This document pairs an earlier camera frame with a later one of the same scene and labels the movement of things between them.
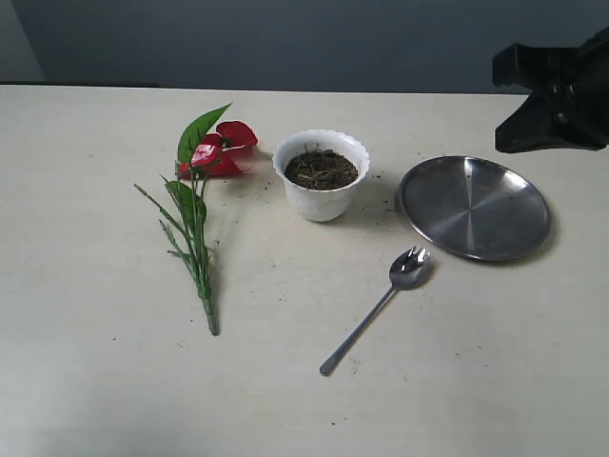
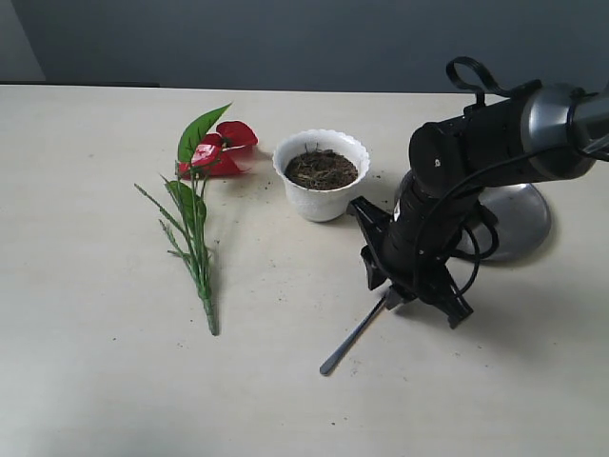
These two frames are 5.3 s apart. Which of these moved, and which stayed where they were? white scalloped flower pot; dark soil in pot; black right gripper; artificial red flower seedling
Moved: black right gripper
Stayed: artificial red flower seedling; dark soil in pot; white scalloped flower pot
